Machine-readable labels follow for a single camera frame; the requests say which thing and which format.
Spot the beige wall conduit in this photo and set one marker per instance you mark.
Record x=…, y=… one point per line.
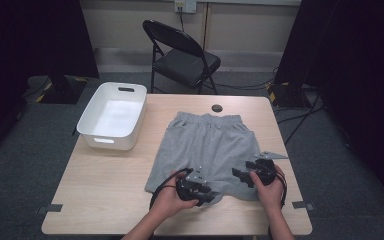
x=206, y=26

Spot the black curtain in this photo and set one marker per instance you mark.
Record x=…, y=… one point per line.
x=30, y=50
x=356, y=83

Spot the black folding chair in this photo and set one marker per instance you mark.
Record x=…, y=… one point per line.
x=186, y=63

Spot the round black table grommet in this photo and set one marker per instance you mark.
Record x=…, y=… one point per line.
x=217, y=108

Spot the grey tape marker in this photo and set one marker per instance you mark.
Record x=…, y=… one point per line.
x=51, y=208
x=302, y=205

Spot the white plastic basket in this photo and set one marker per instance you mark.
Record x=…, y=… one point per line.
x=116, y=116

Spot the small black floor object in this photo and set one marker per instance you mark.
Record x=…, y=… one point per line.
x=74, y=132

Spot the person's right hand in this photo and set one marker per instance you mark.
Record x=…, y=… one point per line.
x=270, y=196

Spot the black stand base striped tape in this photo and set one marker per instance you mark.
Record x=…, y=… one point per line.
x=286, y=96
x=61, y=93

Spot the white wall socket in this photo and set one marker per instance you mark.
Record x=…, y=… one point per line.
x=186, y=6

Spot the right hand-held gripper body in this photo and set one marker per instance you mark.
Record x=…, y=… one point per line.
x=266, y=168

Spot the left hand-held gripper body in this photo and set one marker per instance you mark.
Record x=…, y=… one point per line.
x=193, y=181

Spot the person's left hand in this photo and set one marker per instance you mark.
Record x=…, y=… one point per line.
x=170, y=200

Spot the grey shorts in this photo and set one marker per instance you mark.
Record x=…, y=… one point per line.
x=206, y=143

